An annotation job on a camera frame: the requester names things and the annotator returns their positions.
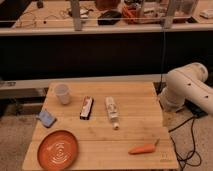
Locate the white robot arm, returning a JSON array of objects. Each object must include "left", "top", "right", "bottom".
[{"left": 159, "top": 62, "right": 213, "bottom": 116}]

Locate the white tube bottle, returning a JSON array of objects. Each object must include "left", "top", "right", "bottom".
[{"left": 105, "top": 97, "right": 119, "bottom": 130}]

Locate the blue sponge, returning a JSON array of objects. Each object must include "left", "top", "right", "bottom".
[{"left": 37, "top": 110, "right": 57, "bottom": 128}]

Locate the black object on bench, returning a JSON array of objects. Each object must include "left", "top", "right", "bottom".
[{"left": 97, "top": 10, "right": 121, "bottom": 25}]

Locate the orange carrot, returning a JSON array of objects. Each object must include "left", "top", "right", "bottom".
[{"left": 128, "top": 140, "right": 159, "bottom": 155}]

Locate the orange tool on bench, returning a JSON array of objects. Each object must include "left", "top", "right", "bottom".
[{"left": 122, "top": 6, "right": 136, "bottom": 24}]

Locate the orange plate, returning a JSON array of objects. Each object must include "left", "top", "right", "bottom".
[{"left": 37, "top": 130, "right": 78, "bottom": 171}]

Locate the hanging black cable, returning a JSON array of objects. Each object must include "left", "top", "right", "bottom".
[{"left": 157, "top": 27, "right": 167, "bottom": 94}]

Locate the left metal post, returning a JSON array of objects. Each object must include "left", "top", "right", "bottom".
[{"left": 70, "top": 0, "right": 82, "bottom": 31}]

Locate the metal post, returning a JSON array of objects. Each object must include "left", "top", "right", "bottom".
[
  {"left": 70, "top": 0, "right": 82, "bottom": 31},
  {"left": 163, "top": 0, "right": 176, "bottom": 29}
]

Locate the right metal post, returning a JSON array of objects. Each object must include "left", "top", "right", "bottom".
[{"left": 163, "top": 0, "right": 176, "bottom": 29}]

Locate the black floor cable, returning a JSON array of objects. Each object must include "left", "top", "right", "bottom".
[{"left": 168, "top": 115, "right": 203, "bottom": 171}]

